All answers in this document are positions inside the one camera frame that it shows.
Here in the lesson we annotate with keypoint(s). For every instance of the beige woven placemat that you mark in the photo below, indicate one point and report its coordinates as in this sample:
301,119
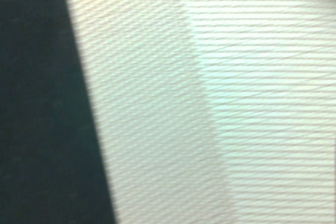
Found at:
213,92

